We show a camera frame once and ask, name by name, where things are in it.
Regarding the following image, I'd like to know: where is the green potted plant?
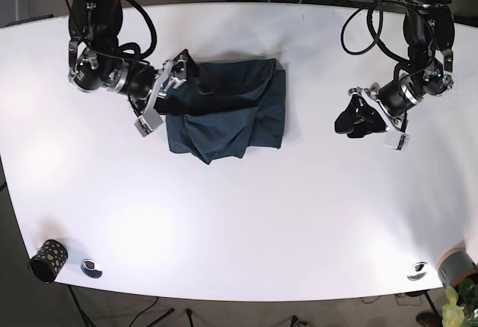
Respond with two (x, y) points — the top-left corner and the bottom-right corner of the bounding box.
(441, 278), (477, 327)

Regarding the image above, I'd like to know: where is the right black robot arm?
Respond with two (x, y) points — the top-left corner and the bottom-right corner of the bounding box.
(66, 0), (192, 137)

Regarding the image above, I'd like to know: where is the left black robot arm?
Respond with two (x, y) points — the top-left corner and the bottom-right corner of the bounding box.
(335, 0), (455, 150)

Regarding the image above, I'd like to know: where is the right silver table grommet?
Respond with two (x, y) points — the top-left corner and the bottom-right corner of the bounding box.
(406, 261), (429, 281)

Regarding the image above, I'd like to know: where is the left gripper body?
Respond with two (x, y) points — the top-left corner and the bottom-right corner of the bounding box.
(348, 83), (409, 151)

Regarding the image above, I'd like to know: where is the black gold-dotted cup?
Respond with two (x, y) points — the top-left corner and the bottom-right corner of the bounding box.
(28, 240), (68, 283)

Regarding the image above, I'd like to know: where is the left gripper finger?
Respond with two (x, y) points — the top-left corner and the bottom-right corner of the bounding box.
(334, 94), (367, 135)
(347, 116), (388, 139)

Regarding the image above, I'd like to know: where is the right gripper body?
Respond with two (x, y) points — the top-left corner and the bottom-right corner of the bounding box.
(131, 51), (190, 137)

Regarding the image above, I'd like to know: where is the silver table grommet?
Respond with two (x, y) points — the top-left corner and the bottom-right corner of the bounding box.
(81, 259), (102, 278)
(406, 261), (429, 281)

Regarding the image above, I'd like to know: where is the left silver table grommet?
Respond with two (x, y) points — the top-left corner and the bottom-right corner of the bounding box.
(81, 259), (102, 278)

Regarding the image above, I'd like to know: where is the grey flower pot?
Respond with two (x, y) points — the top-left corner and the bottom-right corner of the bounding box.
(437, 248), (477, 287)

